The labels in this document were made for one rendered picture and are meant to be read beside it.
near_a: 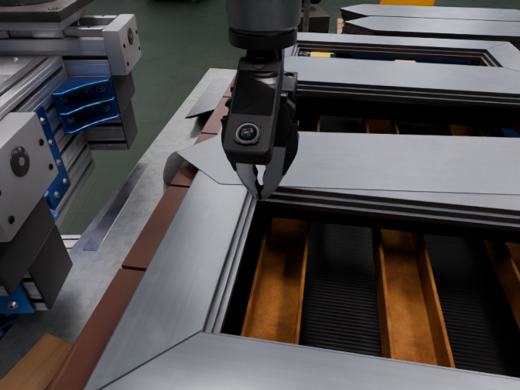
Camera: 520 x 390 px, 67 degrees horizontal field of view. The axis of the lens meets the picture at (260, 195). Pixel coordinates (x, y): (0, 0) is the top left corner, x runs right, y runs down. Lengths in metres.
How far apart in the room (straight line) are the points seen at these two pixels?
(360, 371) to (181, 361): 0.17
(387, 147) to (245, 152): 0.42
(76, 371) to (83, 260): 0.35
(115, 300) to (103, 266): 0.26
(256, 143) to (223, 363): 0.21
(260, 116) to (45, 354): 0.42
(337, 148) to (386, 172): 0.10
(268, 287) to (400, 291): 0.22
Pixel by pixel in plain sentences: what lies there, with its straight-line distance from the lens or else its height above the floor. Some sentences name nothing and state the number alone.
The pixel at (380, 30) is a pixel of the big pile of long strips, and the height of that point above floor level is 0.85.
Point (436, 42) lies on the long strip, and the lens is 1.40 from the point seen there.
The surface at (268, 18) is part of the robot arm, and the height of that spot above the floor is 1.11.
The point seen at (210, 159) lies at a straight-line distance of 0.68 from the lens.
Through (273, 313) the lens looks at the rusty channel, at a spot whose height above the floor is 0.68.
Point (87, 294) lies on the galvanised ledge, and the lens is 0.72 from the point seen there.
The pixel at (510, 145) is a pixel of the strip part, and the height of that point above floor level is 0.84.
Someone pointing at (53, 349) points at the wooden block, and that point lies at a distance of 0.61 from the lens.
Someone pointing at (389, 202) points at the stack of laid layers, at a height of 0.84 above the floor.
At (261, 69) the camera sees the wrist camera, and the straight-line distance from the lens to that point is 0.41.
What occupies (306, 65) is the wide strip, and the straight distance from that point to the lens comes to 1.10.
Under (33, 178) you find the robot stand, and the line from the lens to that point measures 0.54.
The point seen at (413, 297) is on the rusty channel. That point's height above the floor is 0.68.
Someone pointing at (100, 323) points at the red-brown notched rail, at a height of 0.83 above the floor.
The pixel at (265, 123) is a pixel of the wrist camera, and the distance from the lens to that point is 0.37.
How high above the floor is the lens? 1.20
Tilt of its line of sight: 37 degrees down
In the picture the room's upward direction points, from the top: straight up
